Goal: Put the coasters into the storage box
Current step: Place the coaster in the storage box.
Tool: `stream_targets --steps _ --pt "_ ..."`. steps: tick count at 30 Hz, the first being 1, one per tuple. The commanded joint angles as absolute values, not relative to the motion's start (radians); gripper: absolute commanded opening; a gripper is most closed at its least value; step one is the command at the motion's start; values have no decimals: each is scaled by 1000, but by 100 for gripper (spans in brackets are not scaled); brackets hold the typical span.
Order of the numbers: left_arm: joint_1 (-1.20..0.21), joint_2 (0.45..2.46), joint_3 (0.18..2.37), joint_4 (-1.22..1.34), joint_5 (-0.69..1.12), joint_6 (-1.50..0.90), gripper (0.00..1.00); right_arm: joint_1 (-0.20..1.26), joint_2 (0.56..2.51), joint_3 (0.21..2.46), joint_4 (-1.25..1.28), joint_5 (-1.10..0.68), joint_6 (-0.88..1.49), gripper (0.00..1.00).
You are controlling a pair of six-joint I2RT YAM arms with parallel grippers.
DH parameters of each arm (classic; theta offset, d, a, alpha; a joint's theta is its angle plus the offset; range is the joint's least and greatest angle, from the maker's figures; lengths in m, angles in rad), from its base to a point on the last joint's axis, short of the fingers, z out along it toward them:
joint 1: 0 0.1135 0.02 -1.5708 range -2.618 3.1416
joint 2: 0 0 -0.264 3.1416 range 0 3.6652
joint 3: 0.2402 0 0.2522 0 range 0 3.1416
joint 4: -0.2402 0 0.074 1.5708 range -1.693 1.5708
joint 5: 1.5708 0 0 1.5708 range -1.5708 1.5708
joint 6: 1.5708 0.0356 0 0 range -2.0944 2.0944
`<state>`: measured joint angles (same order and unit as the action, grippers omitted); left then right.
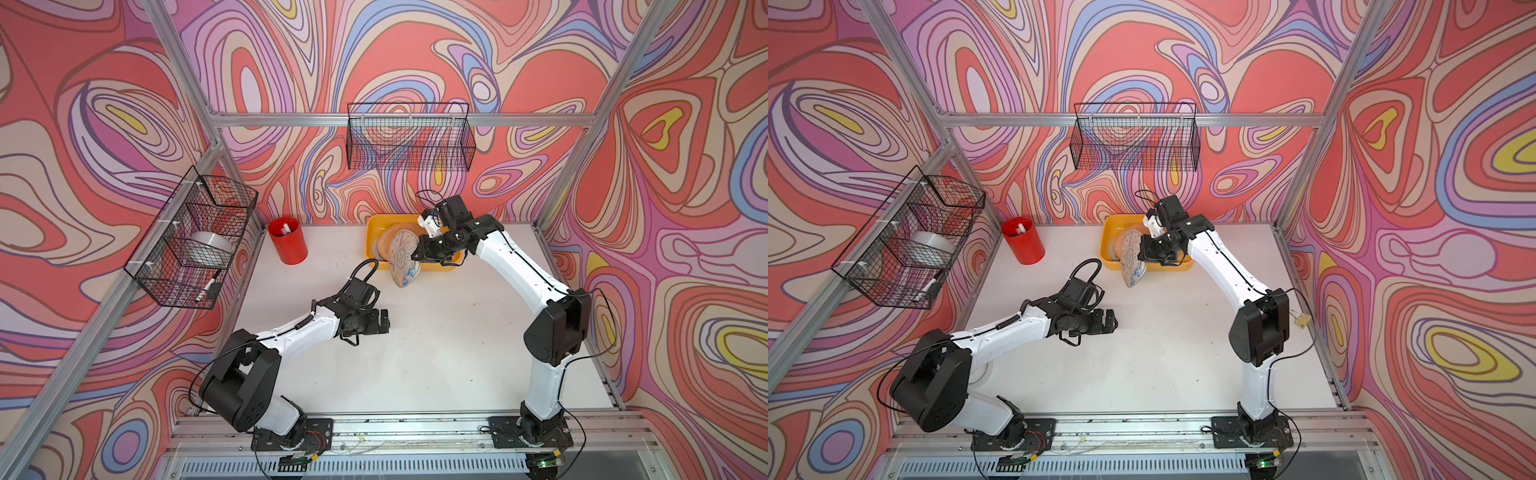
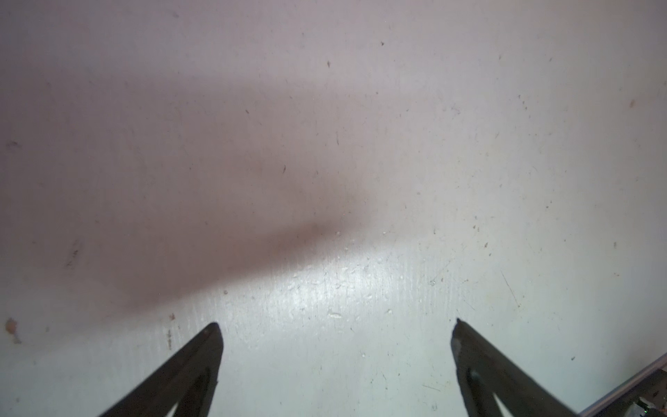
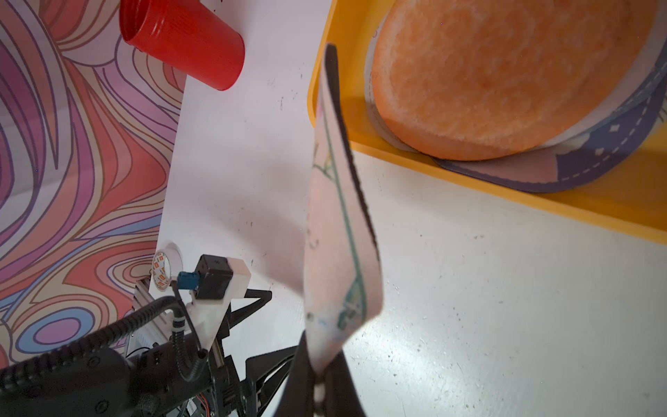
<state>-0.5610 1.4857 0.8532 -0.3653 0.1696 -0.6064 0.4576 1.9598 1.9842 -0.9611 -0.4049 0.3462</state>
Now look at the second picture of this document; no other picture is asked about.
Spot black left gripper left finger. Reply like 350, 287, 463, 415
103, 322, 224, 416

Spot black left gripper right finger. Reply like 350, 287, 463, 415
451, 319, 576, 416

